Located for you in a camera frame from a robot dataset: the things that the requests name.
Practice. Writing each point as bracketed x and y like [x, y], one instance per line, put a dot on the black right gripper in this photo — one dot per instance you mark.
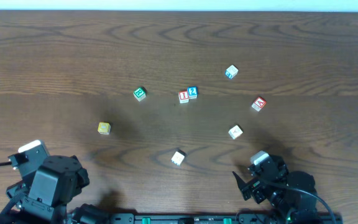
[253, 186]

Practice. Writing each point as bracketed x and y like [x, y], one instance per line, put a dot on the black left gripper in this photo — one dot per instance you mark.
[12, 191]

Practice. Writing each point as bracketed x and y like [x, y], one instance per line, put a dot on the blue number 2 block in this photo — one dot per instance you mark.
[192, 92]

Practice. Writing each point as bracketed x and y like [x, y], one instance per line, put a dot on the red letter I block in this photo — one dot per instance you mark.
[183, 97]

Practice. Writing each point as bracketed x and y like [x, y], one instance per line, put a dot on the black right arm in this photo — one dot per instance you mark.
[291, 194]

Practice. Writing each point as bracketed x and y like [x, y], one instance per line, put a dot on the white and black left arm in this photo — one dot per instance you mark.
[12, 214]

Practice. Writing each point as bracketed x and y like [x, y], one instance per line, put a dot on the white block orange letter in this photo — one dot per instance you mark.
[235, 132]

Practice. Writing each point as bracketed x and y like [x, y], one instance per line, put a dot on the plain white wooden block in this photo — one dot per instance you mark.
[178, 158]

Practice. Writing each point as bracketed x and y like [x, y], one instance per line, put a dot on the yellow letter block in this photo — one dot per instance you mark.
[104, 128]

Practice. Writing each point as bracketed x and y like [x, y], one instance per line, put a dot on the red letter A block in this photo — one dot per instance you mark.
[258, 104]

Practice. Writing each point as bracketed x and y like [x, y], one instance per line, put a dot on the white block blue side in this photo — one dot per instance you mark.
[231, 71]

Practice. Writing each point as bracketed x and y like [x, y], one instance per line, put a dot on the green letter R block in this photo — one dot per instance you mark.
[139, 93]

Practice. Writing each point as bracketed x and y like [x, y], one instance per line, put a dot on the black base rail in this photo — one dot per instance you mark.
[128, 218]

